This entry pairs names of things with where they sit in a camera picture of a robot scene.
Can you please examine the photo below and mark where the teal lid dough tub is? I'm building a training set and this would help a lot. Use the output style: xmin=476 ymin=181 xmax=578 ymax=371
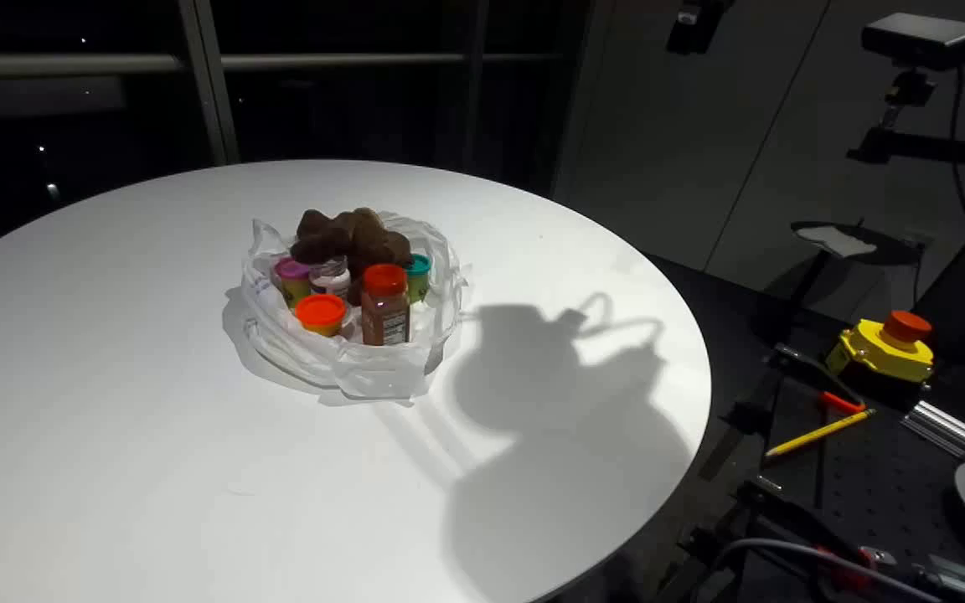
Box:
xmin=406 ymin=251 xmax=436 ymax=302

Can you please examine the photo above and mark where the red capped spice bottle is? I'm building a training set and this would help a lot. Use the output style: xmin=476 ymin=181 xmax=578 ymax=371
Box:
xmin=360 ymin=263 xmax=414 ymax=349

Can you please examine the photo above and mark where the brown plush toy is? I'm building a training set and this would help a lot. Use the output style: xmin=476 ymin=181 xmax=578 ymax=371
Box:
xmin=290 ymin=206 xmax=416 ymax=278

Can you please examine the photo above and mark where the clear white plastic bag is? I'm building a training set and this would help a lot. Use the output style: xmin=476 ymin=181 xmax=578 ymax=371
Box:
xmin=223 ymin=210 xmax=476 ymax=408

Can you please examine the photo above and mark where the yellow pencil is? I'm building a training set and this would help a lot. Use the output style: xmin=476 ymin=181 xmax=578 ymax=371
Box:
xmin=764 ymin=406 xmax=876 ymax=464

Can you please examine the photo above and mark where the yellow red emergency stop button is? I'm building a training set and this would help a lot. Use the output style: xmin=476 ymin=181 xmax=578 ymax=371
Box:
xmin=825 ymin=309 xmax=940 ymax=390

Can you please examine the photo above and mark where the black red handled tool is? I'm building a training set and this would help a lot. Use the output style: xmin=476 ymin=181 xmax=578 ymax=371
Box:
xmin=764 ymin=343 xmax=869 ymax=420

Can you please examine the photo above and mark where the grey window frame post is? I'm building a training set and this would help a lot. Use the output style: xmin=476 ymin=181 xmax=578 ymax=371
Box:
xmin=173 ymin=0 xmax=240 ymax=167

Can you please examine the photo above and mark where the grey floor cable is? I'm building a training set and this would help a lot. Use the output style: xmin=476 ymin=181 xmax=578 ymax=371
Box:
xmin=714 ymin=535 xmax=944 ymax=603

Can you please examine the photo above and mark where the grey horizontal window rail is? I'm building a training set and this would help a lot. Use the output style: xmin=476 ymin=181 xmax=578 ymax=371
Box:
xmin=0 ymin=50 xmax=476 ymax=81

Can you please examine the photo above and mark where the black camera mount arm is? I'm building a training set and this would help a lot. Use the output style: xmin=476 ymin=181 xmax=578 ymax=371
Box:
xmin=847 ymin=63 xmax=965 ymax=175

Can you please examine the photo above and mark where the aluminium profile rail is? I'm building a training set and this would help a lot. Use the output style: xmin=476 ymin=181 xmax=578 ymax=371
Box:
xmin=902 ymin=399 xmax=965 ymax=461

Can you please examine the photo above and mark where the black camera cable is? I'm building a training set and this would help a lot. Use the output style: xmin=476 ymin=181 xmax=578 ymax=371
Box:
xmin=944 ymin=63 xmax=965 ymax=245

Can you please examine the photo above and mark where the grey exterior camera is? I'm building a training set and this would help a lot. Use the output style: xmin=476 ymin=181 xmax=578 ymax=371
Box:
xmin=861 ymin=9 xmax=965 ymax=75

